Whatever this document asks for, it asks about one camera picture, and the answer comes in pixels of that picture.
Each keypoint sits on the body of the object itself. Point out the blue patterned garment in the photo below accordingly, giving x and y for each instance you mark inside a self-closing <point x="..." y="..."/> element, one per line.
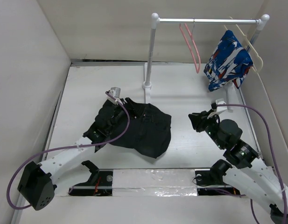
<point x="229" y="62"/>

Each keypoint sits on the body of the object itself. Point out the black trousers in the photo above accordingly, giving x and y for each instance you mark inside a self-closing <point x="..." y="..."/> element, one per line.
<point x="149" y="131"/>

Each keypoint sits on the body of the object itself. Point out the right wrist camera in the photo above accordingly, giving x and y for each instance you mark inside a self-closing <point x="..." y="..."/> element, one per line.
<point x="218" y="107"/>

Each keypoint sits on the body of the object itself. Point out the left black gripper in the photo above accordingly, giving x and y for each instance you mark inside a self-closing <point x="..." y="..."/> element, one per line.
<point x="119" y="106"/>

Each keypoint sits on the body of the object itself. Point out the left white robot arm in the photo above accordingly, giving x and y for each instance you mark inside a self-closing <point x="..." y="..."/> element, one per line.
<point x="38" y="181"/>

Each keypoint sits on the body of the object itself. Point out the pink plastic hanger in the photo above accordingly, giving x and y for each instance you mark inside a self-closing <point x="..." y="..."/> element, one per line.
<point x="191" y="46"/>

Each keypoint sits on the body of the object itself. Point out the white clothes rack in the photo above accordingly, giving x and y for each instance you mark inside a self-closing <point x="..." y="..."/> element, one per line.
<point x="147" y="85"/>

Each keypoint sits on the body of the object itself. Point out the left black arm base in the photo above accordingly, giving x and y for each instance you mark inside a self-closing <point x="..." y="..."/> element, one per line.
<point x="98" y="184"/>

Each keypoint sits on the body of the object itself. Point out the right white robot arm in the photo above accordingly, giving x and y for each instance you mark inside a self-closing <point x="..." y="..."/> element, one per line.
<point x="242" y="166"/>

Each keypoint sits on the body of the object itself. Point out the cream plastic hanger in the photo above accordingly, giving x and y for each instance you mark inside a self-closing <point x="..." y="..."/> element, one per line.
<point x="249" y="42"/>

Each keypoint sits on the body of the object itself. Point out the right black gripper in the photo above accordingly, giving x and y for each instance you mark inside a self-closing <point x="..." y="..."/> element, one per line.
<point x="198" y="120"/>

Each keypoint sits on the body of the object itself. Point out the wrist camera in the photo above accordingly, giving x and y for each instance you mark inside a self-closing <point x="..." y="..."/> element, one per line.
<point x="218" y="107"/>
<point x="114" y="95"/>

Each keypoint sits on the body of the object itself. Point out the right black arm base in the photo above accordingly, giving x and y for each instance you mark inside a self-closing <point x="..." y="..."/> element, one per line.
<point x="212" y="176"/>

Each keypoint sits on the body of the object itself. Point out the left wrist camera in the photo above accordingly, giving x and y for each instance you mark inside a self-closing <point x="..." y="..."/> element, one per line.
<point x="114" y="95"/>

